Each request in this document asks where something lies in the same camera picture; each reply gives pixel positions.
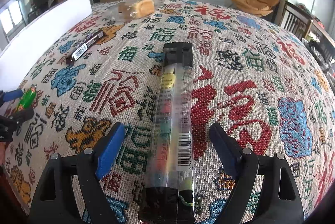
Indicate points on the orange lounge chair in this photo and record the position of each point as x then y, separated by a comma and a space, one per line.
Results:
259, 8

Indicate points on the white cardboard box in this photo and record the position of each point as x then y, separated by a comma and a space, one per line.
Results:
34, 40

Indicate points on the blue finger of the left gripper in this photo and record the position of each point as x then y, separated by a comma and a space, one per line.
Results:
18, 117
12, 95

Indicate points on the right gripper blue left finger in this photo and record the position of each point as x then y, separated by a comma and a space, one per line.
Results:
92, 164

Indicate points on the bread loaf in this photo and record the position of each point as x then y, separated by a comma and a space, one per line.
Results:
133, 9

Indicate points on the Snickers chocolate bar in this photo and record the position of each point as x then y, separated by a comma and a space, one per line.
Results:
86, 44

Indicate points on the long clear black-end snack pack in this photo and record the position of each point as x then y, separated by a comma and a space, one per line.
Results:
168, 193

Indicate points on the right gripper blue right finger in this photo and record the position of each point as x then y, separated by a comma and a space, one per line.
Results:
242, 165

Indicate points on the dark wooden dining chair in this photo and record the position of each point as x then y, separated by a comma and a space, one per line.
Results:
296, 20

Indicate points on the patterned woven tablecloth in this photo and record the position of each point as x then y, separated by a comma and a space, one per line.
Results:
254, 78

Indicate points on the green snack packet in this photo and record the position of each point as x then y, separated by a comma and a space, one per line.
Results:
27, 98

